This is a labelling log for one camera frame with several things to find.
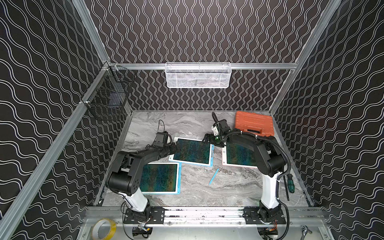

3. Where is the pink writing tablet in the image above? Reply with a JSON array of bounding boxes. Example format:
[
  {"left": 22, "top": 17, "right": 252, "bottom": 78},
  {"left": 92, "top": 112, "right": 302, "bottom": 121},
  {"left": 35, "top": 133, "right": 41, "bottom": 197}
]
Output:
[{"left": 222, "top": 143, "right": 258, "bottom": 169}]

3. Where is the blue tablet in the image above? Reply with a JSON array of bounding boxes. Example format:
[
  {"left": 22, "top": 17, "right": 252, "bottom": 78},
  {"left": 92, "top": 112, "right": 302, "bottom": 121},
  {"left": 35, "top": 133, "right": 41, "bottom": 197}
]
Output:
[
  {"left": 169, "top": 137, "right": 214, "bottom": 167},
  {"left": 140, "top": 163, "right": 182, "bottom": 195}
]

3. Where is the blue stylus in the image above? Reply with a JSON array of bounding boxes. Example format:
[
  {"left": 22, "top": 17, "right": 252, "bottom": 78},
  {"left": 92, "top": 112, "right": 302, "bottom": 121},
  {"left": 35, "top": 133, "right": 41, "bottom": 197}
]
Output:
[{"left": 209, "top": 168, "right": 220, "bottom": 186}]

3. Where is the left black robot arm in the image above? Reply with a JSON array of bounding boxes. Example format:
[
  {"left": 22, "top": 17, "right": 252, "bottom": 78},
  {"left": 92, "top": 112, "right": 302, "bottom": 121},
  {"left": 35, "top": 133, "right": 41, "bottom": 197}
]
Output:
[{"left": 106, "top": 142, "right": 181, "bottom": 213}]

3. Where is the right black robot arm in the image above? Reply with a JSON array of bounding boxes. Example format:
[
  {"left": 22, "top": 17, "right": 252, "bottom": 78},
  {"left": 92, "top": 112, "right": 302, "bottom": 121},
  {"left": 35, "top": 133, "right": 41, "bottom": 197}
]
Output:
[{"left": 202, "top": 131, "right": 292, "bottom": 223}]

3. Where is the orange plastic tool case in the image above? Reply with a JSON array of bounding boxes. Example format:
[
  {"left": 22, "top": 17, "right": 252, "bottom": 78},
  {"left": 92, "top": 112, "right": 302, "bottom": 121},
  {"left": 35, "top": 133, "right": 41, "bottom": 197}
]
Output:
[{"left": 235, "top": 111, "right": 275, "bottom": 137}]

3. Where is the yellow tape roll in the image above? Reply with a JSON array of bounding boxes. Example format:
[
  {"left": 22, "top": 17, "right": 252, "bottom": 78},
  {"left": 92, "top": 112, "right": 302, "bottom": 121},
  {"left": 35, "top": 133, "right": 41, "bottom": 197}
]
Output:
[{"left": 91, "top": 219, "right": 117, "bottom": 240}]

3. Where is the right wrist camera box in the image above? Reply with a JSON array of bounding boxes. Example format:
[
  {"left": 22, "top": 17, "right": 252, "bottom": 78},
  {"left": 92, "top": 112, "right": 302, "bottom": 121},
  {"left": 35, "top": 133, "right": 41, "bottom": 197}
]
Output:
[{"left": 212, "top": 120, "right": 231, "bottom": 136}]

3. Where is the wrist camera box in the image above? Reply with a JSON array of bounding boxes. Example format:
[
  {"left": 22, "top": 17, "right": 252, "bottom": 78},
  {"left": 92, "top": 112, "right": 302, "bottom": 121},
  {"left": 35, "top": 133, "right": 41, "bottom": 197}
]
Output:
[
  {"left": 212, "top": 120, "right": 231, "bottom": 136},
  {"left": 153, "top": 131, "right": 172, "bottom": 148}
]

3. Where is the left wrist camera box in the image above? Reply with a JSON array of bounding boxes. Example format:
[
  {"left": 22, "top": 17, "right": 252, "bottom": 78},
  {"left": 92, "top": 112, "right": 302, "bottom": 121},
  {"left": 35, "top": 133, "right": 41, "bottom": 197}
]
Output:
[{"left": 153, "top": 131, "right": 172, "bottom": 148}]

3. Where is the white wire basket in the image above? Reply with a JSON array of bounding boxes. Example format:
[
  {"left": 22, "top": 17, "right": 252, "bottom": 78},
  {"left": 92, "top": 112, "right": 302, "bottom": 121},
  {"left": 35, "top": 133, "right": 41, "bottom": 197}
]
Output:
[{"left": 165, "top": 62, "right": 232, "bottom": 89}]

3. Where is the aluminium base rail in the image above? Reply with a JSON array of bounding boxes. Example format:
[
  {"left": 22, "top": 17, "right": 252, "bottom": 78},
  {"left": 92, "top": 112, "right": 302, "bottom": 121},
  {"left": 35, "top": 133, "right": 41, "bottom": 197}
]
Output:
[{"left": 121, "top": 207, "right": 290, "bottom": 227}]

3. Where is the green handled screwdriver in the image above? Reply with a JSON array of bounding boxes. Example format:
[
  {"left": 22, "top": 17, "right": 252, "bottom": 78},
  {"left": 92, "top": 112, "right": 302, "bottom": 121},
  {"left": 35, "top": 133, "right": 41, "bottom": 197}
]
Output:
[{"left": 287, "top": 174, "right": 296, "bottom": 194}]

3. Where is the black wire basket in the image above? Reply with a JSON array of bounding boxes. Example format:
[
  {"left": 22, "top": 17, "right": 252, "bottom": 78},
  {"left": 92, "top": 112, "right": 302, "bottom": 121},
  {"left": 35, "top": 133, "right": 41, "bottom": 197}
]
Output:
[{"left": 84, "top": 63, "right": 138, "bottom": 122}]

